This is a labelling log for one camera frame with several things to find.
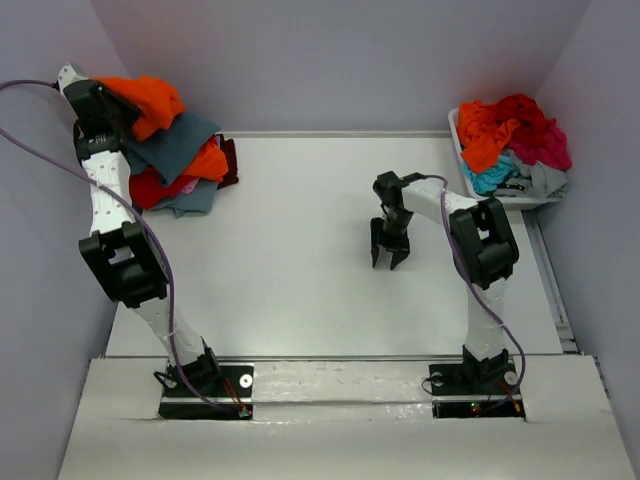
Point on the pink folded t shirt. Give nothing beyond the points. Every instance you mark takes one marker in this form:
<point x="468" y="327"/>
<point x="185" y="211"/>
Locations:
<point x="189" y="187"/>

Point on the dark maroon t shirt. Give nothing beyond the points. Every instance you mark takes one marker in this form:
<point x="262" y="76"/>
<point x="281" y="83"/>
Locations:
<point x="228" y="147"/>

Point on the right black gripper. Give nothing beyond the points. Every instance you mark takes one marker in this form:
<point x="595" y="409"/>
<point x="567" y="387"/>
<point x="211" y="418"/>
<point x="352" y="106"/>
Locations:
<point x="400" y="247"/>

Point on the magenta crumpled t shirt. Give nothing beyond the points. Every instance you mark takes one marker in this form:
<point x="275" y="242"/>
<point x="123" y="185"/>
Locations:
<point x="552" y="153"/>

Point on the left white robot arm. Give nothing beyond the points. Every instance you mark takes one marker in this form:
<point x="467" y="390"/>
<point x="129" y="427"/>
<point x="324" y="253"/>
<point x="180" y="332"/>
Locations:
<point x="120" y="251"/>

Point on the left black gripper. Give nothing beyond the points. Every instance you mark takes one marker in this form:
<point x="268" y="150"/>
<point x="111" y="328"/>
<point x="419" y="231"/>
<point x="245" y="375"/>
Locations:
<point x="129" y="112"/>

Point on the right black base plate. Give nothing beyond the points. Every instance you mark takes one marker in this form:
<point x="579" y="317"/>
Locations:
<point x="453" y="397"/>

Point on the teal folded t shirt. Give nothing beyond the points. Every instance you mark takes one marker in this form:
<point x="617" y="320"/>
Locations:
<point x="170" y="151"/>

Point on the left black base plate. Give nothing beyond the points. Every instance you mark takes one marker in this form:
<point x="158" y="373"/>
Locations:
<point x="228" y="399"/>

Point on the orange t shirt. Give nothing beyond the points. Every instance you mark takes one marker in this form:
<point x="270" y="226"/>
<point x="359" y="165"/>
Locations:
<point x="209" y="163"/>
<point x="159" y="102"/>

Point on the orange folded t shirt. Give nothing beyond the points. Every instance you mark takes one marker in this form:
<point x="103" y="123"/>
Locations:
<point x="209" y="163"/>

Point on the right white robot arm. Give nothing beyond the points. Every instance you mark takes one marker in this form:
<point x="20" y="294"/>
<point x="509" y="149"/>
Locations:
<point x="484" y="252"/>

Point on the red crumpled t shirt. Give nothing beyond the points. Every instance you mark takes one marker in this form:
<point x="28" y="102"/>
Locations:
<point x="532" y="123"/>

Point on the red folded t shirt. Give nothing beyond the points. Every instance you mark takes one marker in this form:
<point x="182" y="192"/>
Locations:
<point x="147" y="190"/>

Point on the grey crumpled t shirt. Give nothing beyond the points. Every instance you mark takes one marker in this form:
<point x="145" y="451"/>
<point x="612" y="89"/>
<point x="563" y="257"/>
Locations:
<point x="537" y="181"/>

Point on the cyan crumpled t shirt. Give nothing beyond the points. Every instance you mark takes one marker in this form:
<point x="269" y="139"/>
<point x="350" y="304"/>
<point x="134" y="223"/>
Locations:
<point x="488" y="181"/>

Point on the grey-blue bottom t shirt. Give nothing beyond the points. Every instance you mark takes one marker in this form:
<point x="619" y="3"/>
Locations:
<point x="198" y="202"/>

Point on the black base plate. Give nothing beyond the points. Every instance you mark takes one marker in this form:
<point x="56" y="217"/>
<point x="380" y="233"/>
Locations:
<point x="453" y="397"/>
<point x="228" y="399"/>

